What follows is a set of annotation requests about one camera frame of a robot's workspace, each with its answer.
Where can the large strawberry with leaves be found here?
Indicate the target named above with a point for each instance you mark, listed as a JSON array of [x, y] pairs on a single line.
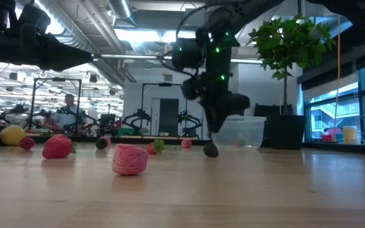
[[57, 146]]

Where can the green box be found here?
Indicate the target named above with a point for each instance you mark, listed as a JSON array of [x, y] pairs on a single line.
[[125, 131]]

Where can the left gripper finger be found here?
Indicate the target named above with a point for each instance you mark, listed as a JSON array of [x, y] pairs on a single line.
[[71, 66], [65, 52]]

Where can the dark door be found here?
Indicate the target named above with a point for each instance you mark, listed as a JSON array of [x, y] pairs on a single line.
[[169, 117]]

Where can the clear plastic tupperware container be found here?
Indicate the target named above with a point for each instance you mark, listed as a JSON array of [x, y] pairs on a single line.
[[249, 133]]

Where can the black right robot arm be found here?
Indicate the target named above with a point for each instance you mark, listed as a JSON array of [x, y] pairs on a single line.
[[219, 63]]

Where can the yellow cup stack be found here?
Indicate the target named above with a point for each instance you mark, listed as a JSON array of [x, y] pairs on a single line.
[[349, 134]]

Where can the large pink raspberry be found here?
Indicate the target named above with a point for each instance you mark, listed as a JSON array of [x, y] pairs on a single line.
[[129, 159]]

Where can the black background gantry frame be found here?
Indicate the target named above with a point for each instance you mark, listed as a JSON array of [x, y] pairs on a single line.
[[165, 84], [58, 79]]

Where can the small silver ceiling duct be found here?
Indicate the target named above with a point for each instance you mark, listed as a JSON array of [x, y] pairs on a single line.
[[119, 8]]

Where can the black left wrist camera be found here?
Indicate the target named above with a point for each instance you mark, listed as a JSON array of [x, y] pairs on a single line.
[[35, 19]]

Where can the red cherry with stem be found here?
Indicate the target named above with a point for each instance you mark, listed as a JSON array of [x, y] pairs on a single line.
[[27, 143]]

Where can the small strawberry with leaves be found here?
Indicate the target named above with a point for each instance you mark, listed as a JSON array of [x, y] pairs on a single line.
[[152, 149]]

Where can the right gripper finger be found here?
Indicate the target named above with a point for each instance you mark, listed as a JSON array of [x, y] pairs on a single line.
[[220, 122], [208, 117]]

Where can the person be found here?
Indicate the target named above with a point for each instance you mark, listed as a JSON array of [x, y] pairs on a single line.
[[66, 118]]

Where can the yellow lemon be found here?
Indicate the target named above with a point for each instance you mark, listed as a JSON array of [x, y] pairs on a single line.
[[12, 135]]

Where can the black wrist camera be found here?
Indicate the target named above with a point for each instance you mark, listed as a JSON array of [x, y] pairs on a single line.
[[35, 19], [185, 54]]

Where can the long linear ceiling light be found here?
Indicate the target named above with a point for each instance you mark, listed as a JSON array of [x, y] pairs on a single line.
[[131, 56]]

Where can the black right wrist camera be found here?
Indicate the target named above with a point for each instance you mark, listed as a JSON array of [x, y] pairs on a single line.
[[185, 54]]

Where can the black background robot arm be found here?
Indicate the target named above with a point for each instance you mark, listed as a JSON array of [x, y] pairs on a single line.
[[140, 114], [185, 117]]

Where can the green leafy potted plant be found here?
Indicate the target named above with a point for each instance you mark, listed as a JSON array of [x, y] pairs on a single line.
[[291, 41]]

